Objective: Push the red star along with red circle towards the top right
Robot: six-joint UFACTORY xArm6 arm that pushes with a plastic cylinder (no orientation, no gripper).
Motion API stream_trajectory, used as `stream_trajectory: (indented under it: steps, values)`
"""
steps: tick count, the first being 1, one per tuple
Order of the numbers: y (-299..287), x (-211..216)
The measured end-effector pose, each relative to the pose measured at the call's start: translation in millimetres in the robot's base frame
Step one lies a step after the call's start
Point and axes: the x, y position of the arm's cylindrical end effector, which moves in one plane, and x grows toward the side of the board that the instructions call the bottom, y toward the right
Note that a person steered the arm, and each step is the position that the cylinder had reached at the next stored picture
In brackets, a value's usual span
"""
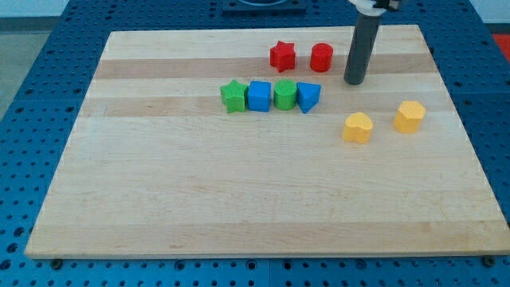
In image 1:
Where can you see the red star block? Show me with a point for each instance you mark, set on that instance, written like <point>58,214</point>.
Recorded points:
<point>282,56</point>

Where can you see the red cylinder block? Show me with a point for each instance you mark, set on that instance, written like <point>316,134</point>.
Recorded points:
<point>321,57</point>

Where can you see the green star block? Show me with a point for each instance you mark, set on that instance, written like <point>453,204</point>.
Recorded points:
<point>234,96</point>

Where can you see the wooden board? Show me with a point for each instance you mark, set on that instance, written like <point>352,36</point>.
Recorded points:
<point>155,167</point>

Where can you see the blue cube block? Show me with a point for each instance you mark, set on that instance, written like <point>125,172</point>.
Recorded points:
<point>259,96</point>

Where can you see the green cylinder block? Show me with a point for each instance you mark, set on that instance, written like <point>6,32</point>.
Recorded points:
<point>285,92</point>

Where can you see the blue triangle block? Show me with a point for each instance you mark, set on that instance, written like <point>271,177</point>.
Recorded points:
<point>308,95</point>

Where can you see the yellow heart block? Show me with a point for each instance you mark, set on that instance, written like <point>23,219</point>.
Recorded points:
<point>357,128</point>

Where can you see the yellow hexagon block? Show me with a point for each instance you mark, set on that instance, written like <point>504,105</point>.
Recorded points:
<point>409,116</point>

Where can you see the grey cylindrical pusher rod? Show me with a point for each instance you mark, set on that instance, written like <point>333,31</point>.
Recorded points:
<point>362,44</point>

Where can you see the white rod mount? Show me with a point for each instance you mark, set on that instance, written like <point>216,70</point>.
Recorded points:
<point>375,8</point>

